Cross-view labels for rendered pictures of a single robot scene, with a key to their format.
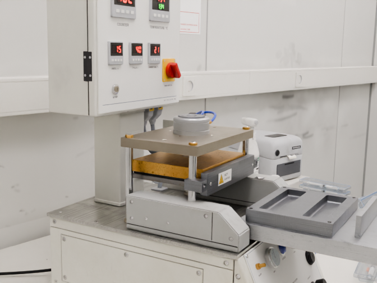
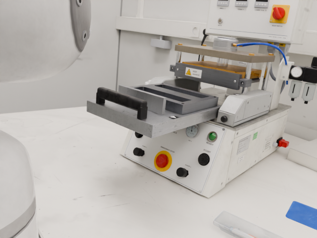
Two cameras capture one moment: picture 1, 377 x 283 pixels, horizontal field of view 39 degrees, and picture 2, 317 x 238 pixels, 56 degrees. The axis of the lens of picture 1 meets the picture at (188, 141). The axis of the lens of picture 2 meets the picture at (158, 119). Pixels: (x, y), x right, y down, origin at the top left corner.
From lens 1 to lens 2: 1.50 m
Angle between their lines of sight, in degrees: 96
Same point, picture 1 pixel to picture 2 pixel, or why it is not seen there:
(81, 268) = not seen: hidden behind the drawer
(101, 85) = (210, 17)
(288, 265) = (174, 139)
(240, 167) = (215, 75)
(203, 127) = (216, 43)
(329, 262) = (272, 222)
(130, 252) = not seen: hidden behind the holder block
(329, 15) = not seen: outside the picture
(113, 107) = (217, 31)
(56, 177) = (300, 100)
